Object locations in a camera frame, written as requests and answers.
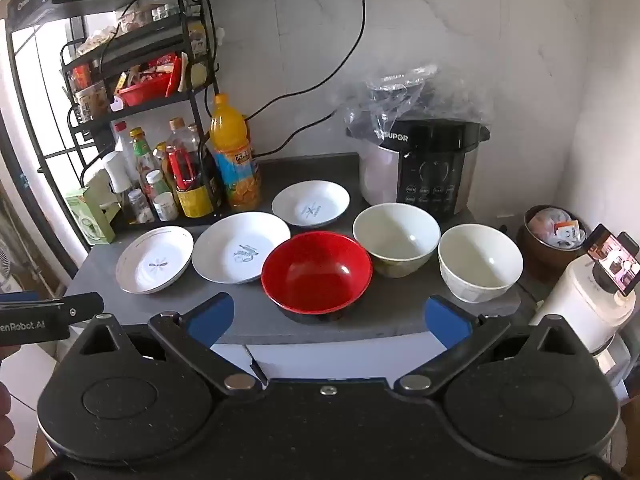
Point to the clear oil bottle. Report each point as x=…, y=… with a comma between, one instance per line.
x=181, y=135

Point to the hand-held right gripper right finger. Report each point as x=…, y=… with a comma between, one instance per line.
x=446, y=320

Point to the smartphone on black holder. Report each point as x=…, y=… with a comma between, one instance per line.
x=612, y=260

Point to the clear plastic bag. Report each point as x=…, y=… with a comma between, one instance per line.
x=420, y=92

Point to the small clear glass jar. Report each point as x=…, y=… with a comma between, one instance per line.
x=140, y=207

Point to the green-label sauce bottle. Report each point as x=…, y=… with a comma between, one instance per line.
x=140, y=152

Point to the green cardboard box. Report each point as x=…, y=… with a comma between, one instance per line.
x=92, y=215

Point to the spice jar with label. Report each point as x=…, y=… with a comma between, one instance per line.
x=91, y=101

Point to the white plate with small print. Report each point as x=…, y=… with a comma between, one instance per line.
x=155, y=260

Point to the person's left hand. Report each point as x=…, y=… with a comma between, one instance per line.
x=5, y=420

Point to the white plate with crossed-utensils print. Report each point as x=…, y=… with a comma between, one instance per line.
x=310, y=205

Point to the red bowl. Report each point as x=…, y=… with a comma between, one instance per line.
x=316, y=270

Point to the dark soy sauce bottle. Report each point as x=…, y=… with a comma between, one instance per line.
x=211, y=170

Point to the silver electric pressure cooker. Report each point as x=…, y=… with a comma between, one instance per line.
x=430, y=170

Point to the small white-lid jar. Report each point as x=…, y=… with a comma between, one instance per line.
x=166, y=207

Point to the red-cap clear bottle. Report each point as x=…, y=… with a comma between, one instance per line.
x=121, y=140

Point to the white fan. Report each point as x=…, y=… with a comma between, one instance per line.
x=7, y=260

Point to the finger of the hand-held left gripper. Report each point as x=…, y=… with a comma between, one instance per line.
x=82, y=306

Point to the brown bowl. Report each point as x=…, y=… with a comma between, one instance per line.
x=542, y=260

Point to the plain white bowl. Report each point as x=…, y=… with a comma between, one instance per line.
x=479, y=260

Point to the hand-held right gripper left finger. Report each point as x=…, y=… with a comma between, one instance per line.
x=215, y=316

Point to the cream bowl with patterned outside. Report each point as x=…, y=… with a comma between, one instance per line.
x=396, y=232

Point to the large white plate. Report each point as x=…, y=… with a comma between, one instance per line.
x=240, y=247

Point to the white kitchen appliance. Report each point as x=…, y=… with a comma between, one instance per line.
x=580, y=300

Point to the red plastic basket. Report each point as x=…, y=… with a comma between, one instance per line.
x=145, y=92

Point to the white cabinet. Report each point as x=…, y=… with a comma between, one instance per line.
x=350, y=355

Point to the black metal spice rack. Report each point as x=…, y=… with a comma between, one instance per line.
x=127, y=44

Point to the pile of seasoning packets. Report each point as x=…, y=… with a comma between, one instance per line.
x=555, y=227

